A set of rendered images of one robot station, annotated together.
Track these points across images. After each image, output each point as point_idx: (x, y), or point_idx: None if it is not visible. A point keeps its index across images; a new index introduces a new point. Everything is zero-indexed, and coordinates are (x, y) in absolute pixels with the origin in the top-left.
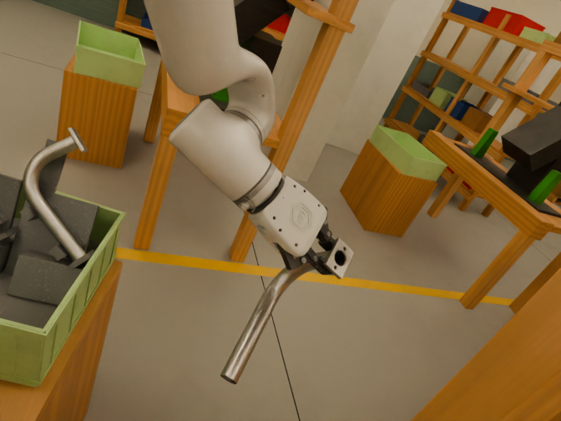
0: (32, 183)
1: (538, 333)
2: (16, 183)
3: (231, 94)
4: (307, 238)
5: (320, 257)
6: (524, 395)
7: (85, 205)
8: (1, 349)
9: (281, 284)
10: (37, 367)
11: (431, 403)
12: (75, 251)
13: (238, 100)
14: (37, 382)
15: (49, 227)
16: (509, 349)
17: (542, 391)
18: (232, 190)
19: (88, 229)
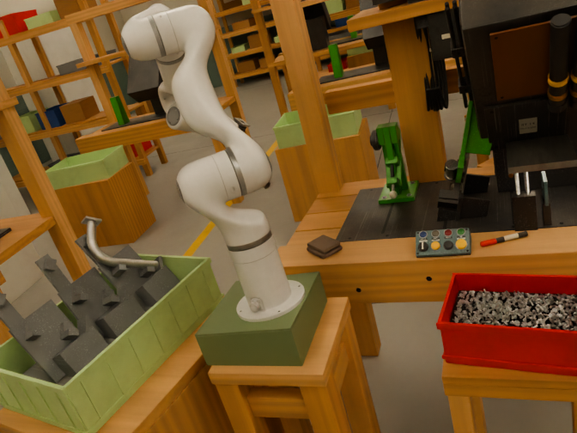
0: (105, 254)
1: (299, 76)
2: (94, 270)
3: (167, 101)
4: (232, 120)
5: (239, 125)
6: (313, 92)
7: (124, 249)
8: (203, 289)
9: None
10: (216, 283)
11: (304, 134)
12: (154, 262)
13: (172, 100)
14: (221, 294)
15: (134, 264)
16: (299, 89)
17: (314, 87)
18: None
19: (138, 257)
